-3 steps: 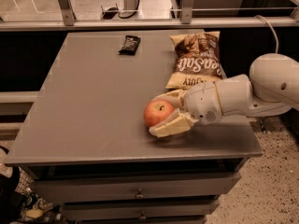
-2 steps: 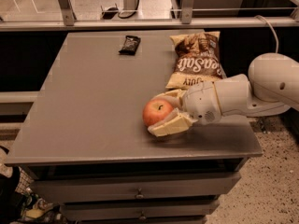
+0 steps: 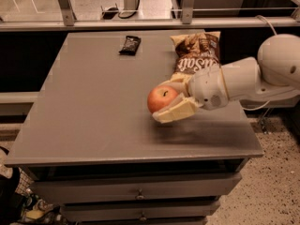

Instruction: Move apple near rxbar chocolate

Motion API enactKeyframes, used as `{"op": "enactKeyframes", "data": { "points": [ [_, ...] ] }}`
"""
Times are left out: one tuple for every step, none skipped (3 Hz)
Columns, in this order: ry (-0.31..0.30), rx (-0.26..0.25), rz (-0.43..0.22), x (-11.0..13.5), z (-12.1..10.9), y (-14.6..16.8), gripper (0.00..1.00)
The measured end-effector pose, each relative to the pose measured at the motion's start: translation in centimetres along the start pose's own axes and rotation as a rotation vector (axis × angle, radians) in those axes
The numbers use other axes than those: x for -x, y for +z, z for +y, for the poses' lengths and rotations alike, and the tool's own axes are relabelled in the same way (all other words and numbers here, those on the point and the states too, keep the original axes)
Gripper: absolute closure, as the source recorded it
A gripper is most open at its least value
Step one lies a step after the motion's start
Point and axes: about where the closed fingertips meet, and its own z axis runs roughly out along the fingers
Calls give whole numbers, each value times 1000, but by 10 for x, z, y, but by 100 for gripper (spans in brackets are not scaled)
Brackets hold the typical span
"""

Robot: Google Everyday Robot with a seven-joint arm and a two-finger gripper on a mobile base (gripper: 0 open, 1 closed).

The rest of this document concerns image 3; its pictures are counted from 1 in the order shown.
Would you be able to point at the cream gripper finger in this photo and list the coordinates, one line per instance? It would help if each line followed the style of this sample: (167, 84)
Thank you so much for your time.
(180, 108)
(179, 87)

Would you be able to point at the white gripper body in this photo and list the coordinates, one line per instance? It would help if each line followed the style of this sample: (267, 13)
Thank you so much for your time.
(206, 86)

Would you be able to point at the red apple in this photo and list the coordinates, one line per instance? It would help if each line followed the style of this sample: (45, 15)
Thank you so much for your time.
(160, 97)

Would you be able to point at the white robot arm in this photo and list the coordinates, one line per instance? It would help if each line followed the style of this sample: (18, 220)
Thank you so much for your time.
(274, 74)

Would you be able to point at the black rxbar chocolate wrapper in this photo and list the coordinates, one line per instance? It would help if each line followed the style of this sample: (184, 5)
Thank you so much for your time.
(131, 45)

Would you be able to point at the yellow brown chips bag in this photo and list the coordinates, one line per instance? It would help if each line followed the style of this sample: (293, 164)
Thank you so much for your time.
(195, 52)

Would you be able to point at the grey drawer cabinet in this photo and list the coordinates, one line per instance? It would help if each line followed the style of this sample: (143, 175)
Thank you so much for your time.
(90, 121)

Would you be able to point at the middle grey drawer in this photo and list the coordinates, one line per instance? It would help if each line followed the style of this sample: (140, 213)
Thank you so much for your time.
(140, 210)

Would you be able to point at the grey drawer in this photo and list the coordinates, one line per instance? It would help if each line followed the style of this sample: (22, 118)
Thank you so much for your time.
(140, 210)
(137, 188)

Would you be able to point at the top grey drawer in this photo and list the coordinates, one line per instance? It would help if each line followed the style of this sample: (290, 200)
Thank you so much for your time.
(137, 188)

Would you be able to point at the clutter pile on floor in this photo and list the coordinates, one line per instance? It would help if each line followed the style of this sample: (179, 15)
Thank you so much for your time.
(18, 205)

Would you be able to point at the metal window railing frame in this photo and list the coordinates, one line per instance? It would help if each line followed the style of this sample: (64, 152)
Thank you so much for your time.
(34, 15)

